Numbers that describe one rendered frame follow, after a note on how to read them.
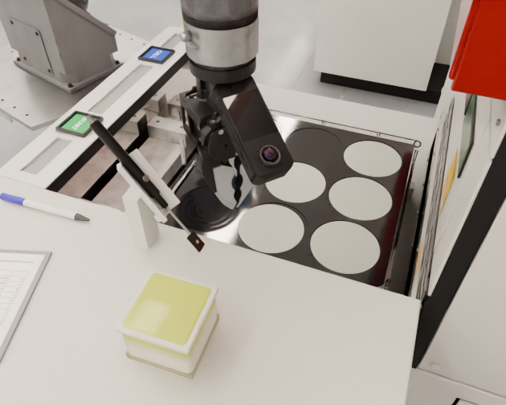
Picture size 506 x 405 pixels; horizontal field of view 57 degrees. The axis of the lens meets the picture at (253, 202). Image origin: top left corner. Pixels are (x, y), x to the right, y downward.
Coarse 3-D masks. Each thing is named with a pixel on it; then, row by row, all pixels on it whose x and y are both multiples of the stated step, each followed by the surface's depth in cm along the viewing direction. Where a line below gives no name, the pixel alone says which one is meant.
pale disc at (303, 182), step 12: (300, 168) 80; (312, 168) 80; (276, 180) 78; (288, 180) 78; (300, 180) 78; (312, 180) 78; (324, 180) 78; (276, 192) 76; (288, 192) 76; (300, 192) 76; (312, 192) 76
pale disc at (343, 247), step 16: (336, 224) 71; (352, 224) 71; (320, 240) 69; (336, 240) 69; (352, 240) 69; (368, 240) 69; (320, 256) 66; (336, 256) 66; (352, 256) 66; (368, 256) 66; (352, 272) 64
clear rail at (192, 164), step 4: (192, 160) 81; (196, 160) 81; (188, 164) 81; (192, 164) 81; (196, 164) 81; (188, 168) 80; (192, 168) 80; (184, 172) 79; (188, 172) 79; (180, 176) 78; (184, 176) 78; (176, 180) 78; (180, 180) 78; (184, 180) 78; (176, 184) 77; (180, 184) 77; (172, 188) 76; (176, 188) 76; (176, 192) 76
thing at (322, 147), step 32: (288, 128) 88; (320, 128) 88; (320, 160) 82; (192, 192) 76; (256, 192) 76; (192, 224) 71; (224, 224) 71; (320, 224) 71; (384, 224) 71; (288, 256) 66; (384, 256) 66
